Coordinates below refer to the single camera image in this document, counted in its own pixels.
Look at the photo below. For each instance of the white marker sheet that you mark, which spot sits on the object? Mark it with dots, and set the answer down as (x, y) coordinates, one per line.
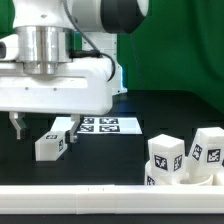
(100, 125)

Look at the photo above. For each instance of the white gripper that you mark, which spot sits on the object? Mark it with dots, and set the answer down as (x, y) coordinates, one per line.
(79, 87)

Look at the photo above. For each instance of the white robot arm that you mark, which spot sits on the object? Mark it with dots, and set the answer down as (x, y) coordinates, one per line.
(61, 58)

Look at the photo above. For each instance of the white L-shaped fence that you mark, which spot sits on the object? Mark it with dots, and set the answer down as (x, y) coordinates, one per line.
(111, 199)

